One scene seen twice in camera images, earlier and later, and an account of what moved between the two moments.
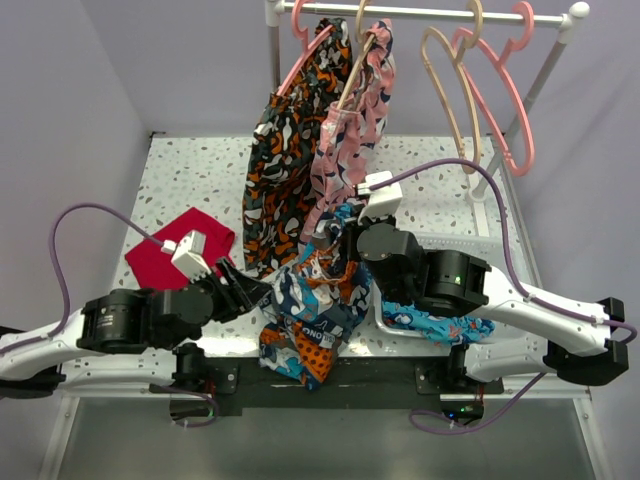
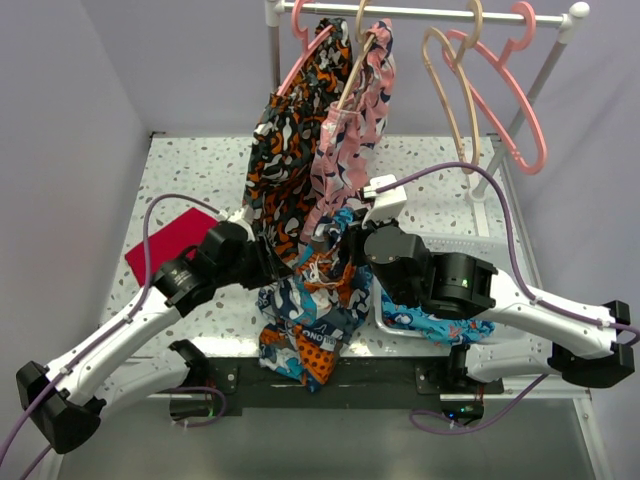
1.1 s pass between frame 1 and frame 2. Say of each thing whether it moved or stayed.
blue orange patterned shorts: stayed
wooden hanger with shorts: stayed
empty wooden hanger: stayed
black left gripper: moved
